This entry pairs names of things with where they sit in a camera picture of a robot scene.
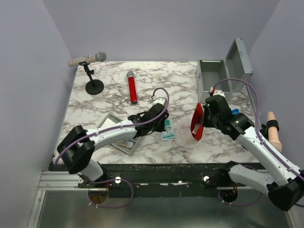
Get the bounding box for grey plastic divided tray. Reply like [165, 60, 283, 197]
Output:
[97, 113, 142, 154]

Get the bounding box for red first aid pouch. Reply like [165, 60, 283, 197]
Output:
[190, 103, 204, 141]

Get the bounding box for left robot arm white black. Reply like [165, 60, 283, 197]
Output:
[55, 99, 169, 188]

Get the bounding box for silver glitter microphone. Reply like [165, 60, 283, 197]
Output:
[67, 52, 107, 67]

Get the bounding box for white gauze pad bag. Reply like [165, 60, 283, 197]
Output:
[98, 115, 121, 128]

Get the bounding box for black mounting rail base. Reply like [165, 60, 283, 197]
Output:
[48, 161, 247, 199]

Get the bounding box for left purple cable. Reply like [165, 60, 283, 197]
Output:
[54, 87, 171, 209]

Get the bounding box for cotton swabs bag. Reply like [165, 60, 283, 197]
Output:
[117, 140, 134, 149]

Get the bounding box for blue white small box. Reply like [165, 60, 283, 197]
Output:
[232, 109, 239, 115]

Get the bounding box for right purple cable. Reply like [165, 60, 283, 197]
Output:
[210, 77, 304, 207]

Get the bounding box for grey metal medicine case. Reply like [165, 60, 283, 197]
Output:
[195, 38, 253, 103]

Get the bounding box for black microphone stand left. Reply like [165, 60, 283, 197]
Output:
[79, 61, 104, 95]

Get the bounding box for red glitter microphone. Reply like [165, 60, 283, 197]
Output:
[127, 71, 138, 105]

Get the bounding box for beige microphone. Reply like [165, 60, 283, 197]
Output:
[266, 112, 282, 152]

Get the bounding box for teal white wipe packet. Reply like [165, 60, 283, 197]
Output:
[161, 118, 175, 141]

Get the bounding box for purple cable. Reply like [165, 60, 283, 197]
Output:
[54, 87, 171, 209]
[210, 77, 304, 207]

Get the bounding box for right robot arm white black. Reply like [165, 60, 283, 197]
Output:
[203, 95, 304, 211]

